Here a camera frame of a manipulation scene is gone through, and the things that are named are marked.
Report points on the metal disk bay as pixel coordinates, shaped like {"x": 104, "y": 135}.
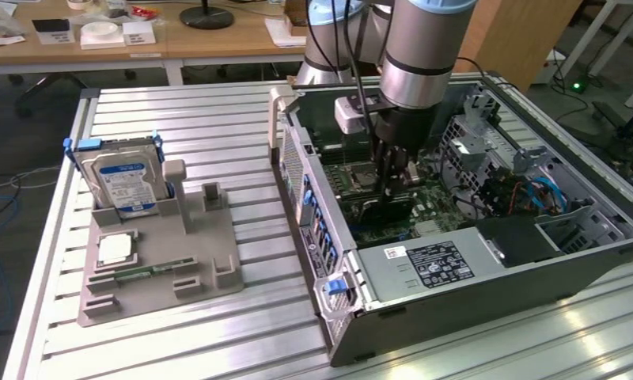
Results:
{"x": 469, "y": 154}

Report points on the red and white card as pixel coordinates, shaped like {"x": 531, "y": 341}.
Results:
{"x": 5, "y": 40}

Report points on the grey power supply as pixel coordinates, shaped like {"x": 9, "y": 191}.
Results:
{"x": 437, "y": 265}

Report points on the silver chipset heatsink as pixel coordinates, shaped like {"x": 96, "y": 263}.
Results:
{"x": 431, "y": 227}

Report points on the white table frame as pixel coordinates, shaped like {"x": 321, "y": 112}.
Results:
{"x": 593, "y": 47}

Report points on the graphics card with grey bracket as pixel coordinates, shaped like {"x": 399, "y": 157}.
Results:
{"x": 385, "y": 211}

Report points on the green motherboard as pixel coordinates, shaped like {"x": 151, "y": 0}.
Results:
{"x": 435, "y": 198}

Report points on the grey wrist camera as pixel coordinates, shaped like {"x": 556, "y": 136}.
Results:
{"x": 351, "y": 116}

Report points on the white labelled box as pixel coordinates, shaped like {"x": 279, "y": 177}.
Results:
{"x": 139, "y": 33}

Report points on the black round lamp base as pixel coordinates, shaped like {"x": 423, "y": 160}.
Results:
{"x": 207, "y": 17}

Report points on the white box with round dish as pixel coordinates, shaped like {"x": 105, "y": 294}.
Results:
{"x": 100, "y": 37}

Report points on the black and white box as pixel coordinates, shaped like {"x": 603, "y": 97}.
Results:
{"x": 53, "y": 31}

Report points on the wooden desk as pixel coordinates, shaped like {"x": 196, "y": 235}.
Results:
{"x": 41, "y": 55}
{"x": 232, "y": 43}

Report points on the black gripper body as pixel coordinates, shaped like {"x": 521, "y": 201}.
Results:
{"x": 403, "y": 128}

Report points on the CPU socket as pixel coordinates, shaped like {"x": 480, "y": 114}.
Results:
{"x": 361, "y": 176}

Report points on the metal socket cover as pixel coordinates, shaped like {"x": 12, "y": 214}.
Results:
{"x": 413, "y": 174}

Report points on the black office chair base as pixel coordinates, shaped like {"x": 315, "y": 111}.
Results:
{"x": 57, "y": 85}

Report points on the silver CPU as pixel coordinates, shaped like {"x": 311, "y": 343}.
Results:
{"x": 117, "y": 249}

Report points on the blue case latch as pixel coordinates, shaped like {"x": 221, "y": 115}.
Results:
{"x": 333, "y": 287}

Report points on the clear plastic bag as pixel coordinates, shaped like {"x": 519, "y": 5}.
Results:
{"x": 0, "y": 23}

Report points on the grey parts rack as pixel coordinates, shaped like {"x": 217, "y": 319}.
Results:
{"x": 153, "y": 297}

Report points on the device with green light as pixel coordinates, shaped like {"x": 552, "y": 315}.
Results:
{"x": 576, "y": 85}

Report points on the open black PC case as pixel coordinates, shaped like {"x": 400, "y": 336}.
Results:
{"x": 453, "y": 301}

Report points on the wooden cabinet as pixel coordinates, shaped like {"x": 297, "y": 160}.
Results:
{"x": 507, "y": 39}

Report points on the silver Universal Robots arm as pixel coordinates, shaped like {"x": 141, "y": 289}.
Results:
{"x": 421, "y": 47}

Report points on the white paper stack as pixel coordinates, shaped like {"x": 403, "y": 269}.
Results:
{"x": 281, "y": 33}

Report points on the red packet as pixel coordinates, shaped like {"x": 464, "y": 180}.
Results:
{"x": 143, "y": 12}

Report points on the blue plastic disk carrier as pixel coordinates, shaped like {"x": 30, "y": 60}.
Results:
{"x": 89, "y": 143}

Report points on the green RAM stick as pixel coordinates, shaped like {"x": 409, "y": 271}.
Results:
{"x": 143, "y": 272}

